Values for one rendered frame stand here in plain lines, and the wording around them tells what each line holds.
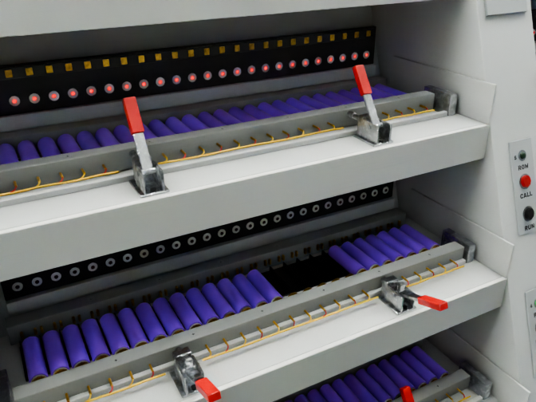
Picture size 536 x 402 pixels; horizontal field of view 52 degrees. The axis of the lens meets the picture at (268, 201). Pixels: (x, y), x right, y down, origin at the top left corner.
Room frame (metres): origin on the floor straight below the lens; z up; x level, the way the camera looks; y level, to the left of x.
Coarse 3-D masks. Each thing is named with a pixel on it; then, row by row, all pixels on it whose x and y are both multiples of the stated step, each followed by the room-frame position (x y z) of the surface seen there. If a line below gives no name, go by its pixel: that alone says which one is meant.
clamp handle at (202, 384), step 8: (192, 360) 0.51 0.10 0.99; (192, 368) 0.51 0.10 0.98; (192, 376) 0.50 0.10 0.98; (200, 376) 0.49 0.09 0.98; (200, 384) 0.47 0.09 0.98; (208, 384) 0.47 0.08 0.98; (200, 392) 0.47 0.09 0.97; (208, 392) 0.46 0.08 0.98; (216, 392) 0.45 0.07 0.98; (208, 400) 0.45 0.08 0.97
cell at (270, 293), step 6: (252, 270) 0.68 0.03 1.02; (246, 276) 0.68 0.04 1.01; (252, 276) 0.67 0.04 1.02; (258, 276) 0.67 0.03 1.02; (252, 282) 0.67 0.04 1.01; (258, 282) 0.66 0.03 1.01; (264, 282) 0.65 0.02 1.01; (258, 288) 0.65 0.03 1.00; (264, 288) 0.64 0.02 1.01; (270, 288) 0.64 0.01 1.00; (264, 294) 0.64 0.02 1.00; (270, 294) 0.63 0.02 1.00; (276, 294) 0.63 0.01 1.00; (270, 300) 0.63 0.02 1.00
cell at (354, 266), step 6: (336, 246) 0.73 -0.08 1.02; (330, 252) 0.73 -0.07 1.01; (336, 252) 0.72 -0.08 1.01; (342, 252) 0.71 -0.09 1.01; (336, 258) 0.71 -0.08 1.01; (342, 258) 0.70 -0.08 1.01; (348, 258) 0.70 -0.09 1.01; (342, 264) 0.70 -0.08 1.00; (348, 264) 0.69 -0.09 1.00; (354, 264) 0.69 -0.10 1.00; (360, 264) 0.69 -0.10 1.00; (348, 270) 0.69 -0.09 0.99; (354, 270) 0.68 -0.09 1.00; (360, 270) 0.68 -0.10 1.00
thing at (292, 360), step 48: (240, 240) 0.71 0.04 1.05; (480, 240) 0.71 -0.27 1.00; (96, 288) 0.64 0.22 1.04; (432, 288) 0.67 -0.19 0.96; (480, 288) 0.66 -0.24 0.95; (288, 336) 0.59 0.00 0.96; (336, 336) 0.59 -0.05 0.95; (384, 336) 0.61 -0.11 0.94; (0, 384) 0.49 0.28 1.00; (144, 384) 0.52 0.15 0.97; (240, 384) 0.52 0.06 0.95; (288, 384) 0.56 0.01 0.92
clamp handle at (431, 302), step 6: (402, 288) 0.63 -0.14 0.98; (402, 294) 0.62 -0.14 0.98; (408, 294) 0.61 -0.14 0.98; (414, 294) 0.61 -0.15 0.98; (414, 300) 0.60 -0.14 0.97; (420, 300) 0.59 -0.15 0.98; (426, 300) 0.58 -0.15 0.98; (432, 300) 0.58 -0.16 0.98; (438, 300) 0.58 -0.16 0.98; (426, 306) 0.58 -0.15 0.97; (432, 306) 0.57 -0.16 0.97; (438, 306) 0.57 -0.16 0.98; (444, 306) 0.57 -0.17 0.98
